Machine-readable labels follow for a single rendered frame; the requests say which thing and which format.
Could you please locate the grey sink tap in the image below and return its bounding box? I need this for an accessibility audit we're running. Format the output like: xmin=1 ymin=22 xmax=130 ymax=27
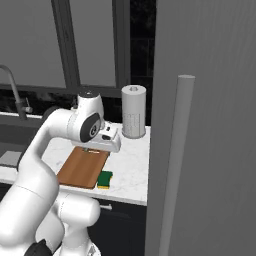
xmin=0 ymin=64 xmax=34 ymax=121

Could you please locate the grey fridge door handle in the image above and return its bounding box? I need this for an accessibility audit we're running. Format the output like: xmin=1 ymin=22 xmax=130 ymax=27
xmin=157 ymin=74 xmax=196 ymax=256

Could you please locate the green and yellow sponge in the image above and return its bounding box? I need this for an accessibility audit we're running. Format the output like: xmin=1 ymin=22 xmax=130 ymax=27
xmin=96 ymin=170 xmax=114 ymax=190

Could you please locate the grey sink basin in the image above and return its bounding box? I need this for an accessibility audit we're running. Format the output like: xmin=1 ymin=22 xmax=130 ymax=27
xmin=0 ymin=123 xmax=44 ymax=169

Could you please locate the grey fridge door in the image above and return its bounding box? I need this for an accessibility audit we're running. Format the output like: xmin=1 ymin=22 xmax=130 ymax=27
xmin=144 ymin=0 xmax=256 ymax=256

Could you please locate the white paper towel roll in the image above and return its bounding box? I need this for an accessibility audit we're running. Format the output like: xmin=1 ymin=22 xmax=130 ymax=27
xmin=121 ymin=84 xmax=147 ymax=139

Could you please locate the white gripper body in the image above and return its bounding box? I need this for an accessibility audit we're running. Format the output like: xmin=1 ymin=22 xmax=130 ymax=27
xmin=70 ymin=127 xmax=122 ymax=154

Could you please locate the brown wooden cutting board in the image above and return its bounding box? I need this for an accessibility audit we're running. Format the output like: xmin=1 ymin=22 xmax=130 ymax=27
xmin=56 ymin=146 xmax=110 ymax=190

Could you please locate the dark framed window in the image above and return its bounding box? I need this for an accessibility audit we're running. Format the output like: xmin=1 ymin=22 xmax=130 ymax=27
xmin=0 ymin=0 xmax=132 ymax=99

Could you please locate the dark cupboard drawer front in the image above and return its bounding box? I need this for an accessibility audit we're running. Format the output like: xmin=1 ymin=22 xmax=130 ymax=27
xmin=87 ymin=198 xmax=147 ymax=256

